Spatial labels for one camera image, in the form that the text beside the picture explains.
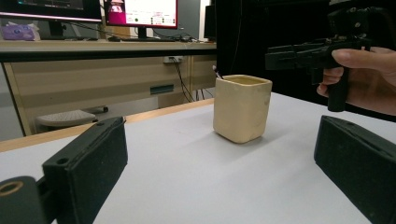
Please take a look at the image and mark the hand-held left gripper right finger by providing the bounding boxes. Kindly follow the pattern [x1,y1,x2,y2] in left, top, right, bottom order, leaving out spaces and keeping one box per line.
[313,114,396,224]

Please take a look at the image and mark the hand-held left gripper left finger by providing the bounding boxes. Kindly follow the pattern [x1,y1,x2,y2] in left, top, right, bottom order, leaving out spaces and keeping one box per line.
[41,116,129,224]

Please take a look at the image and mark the beige square cup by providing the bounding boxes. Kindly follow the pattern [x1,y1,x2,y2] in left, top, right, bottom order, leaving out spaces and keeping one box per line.
[212,74,274,145]

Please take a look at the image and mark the black curtain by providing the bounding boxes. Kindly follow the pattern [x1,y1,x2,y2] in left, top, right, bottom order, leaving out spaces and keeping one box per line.
[215,0,396,123]

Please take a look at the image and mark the grey footrest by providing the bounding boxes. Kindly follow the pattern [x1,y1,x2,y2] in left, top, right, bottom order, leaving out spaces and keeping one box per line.
[35,105,110,128]

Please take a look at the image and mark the black speaker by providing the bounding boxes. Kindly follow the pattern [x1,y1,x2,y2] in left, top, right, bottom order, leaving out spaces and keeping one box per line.
[203,4,218,41]

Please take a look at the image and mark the light wooden desk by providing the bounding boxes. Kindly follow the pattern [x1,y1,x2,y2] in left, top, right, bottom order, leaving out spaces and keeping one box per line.
[0,39,218,137]

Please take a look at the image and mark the white cabinet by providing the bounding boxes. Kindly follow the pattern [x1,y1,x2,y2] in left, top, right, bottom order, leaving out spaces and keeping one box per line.
[0,63,26,143]

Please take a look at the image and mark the white power strip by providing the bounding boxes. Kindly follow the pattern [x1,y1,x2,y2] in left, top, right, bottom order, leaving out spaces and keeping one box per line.
[163,55,185,65]

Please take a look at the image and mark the white table board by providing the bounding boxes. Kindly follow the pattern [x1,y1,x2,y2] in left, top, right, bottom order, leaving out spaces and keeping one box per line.
[0,91,396,224]

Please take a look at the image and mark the black keyboard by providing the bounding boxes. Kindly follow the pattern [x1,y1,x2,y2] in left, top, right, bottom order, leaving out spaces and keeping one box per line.
[121,35,177,43]

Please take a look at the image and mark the bright screen monitor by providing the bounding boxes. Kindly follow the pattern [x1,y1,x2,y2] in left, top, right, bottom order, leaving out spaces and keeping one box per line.
[103,0,179,39]

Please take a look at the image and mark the purple tissue pack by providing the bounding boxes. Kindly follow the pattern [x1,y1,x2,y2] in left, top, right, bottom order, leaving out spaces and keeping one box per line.
[0,21,41,42]

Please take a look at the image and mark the dark screen monitor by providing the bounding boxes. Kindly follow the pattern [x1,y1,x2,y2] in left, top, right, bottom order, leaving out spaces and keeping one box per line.
[0,0,104,40]

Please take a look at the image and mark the black hanging cables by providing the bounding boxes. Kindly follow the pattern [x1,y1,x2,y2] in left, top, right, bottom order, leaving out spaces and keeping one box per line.
[170,58,217,104]

